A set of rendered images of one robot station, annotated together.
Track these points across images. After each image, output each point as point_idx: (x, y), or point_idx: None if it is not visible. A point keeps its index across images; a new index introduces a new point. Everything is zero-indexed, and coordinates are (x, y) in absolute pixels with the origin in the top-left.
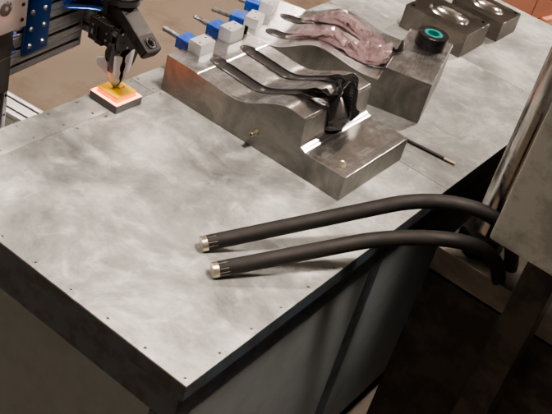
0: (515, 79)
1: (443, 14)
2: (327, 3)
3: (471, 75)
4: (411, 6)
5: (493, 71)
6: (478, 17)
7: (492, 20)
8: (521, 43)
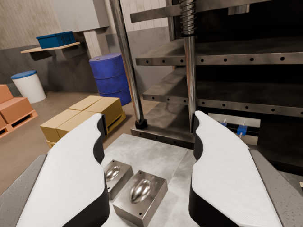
0: (172, 163)
1: (134, 196)
2: None
3: (184, 181)
4: (143, 215)
5: (172, 172)
6: (135, 175)
7: (127, 170)
8: (129, 163)
